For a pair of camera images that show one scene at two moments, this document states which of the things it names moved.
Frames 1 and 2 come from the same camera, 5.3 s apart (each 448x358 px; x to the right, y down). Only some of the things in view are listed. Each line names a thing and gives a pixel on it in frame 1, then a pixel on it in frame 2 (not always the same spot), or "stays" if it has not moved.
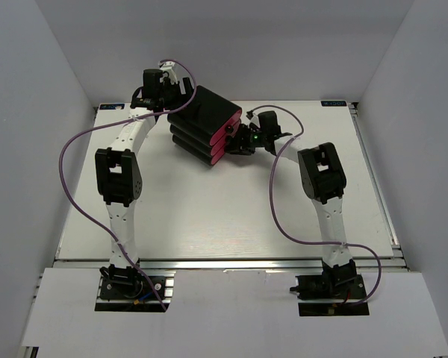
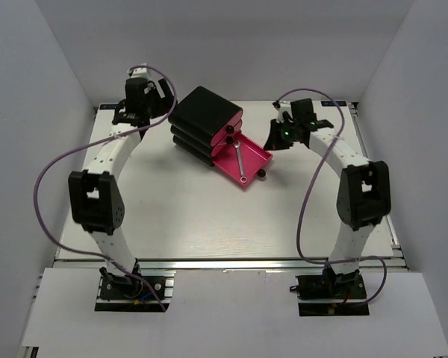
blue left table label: x=111 y=107 stays
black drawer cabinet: x=204 y=128 stays
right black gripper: x=238 y=145 -> x=273 y=142
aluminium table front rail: x=224 y=264 stays
